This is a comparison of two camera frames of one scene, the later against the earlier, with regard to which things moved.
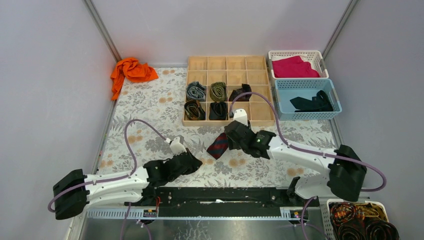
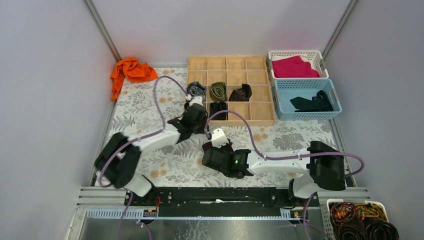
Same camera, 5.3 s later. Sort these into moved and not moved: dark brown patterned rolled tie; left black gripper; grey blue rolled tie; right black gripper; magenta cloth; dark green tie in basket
Moved: left black gripper; right black gripper
Not moved: dark brown patterned rolled tie; dark green tie in basket; magenta cloth; grey blue rolled tie
